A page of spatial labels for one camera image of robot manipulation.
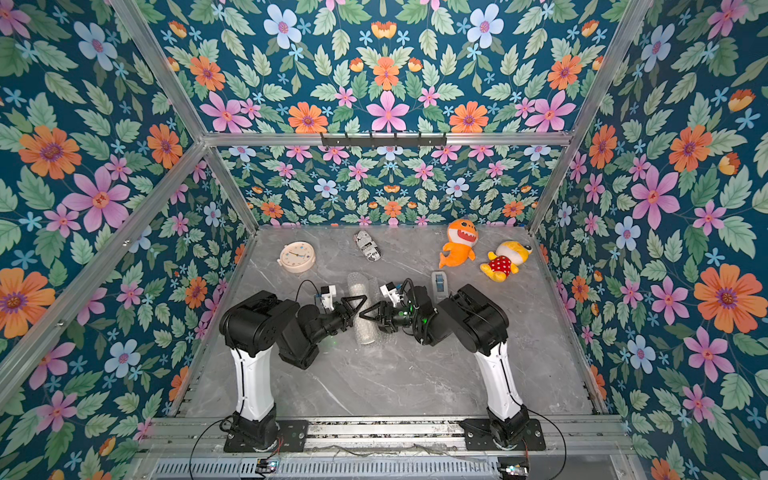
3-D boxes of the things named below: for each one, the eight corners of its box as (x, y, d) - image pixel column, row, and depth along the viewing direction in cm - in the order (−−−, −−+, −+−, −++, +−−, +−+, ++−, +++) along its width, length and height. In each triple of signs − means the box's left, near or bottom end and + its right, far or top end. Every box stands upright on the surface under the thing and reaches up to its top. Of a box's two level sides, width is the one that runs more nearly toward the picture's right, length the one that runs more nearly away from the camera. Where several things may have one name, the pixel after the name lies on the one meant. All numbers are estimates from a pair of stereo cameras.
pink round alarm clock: (278, 272, 109) (275, 266, 106) (287, 247, 117) (284, 241, 114) (312, 272, 109) (310, 266, 106) (318, 247, 117) (316, 241, 114)
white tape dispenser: (432, 303, 100) (433, 296, 96) (431, 277, 106) (431, 270, 103) (448, 303, 100) (450, 296, 96) (446, 277, 106) (447, 270, 103)
